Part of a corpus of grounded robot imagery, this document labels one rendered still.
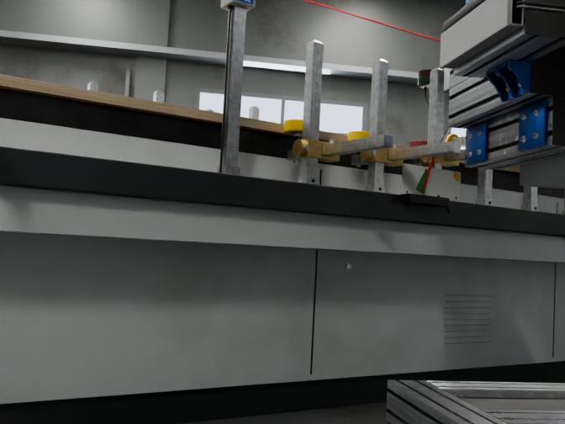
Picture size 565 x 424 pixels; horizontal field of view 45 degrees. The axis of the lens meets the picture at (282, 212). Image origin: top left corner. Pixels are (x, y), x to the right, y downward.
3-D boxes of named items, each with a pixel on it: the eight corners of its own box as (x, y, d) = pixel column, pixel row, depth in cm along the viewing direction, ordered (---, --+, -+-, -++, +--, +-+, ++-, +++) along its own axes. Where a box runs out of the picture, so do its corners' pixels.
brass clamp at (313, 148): (340, 161, 195) (341, 144, 195) (303, 155, 187) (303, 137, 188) (328, 162, 200) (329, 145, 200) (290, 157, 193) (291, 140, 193)
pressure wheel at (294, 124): (309, 159, 209) (311, 122, 210) (307, 156, 201) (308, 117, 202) (284, 158, 210) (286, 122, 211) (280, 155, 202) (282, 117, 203)
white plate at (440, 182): (460, 202, 223) (461, 172, 223) (402, 195, 208) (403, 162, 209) (459, 202, 223) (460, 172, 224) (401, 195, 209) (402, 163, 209)
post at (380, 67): (382, 214, 205) (388, 60, 208) (372, 214, 203) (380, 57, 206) (374, 215, 208) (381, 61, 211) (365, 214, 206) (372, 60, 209)
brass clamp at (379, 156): (404, 165, 209) (405, 149, 209) (371, 160, 201) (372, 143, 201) (390, 166, 214) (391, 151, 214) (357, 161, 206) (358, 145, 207)
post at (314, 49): (315, 207, 191) (324, 40, 194) (305, 206, 189) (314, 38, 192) (308, 207, 194) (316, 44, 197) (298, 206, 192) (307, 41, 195)
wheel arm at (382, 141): (393, 151, 172) (393, 134, 172) (382, 149, 170) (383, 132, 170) (296, 164, 208) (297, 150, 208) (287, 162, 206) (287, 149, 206)
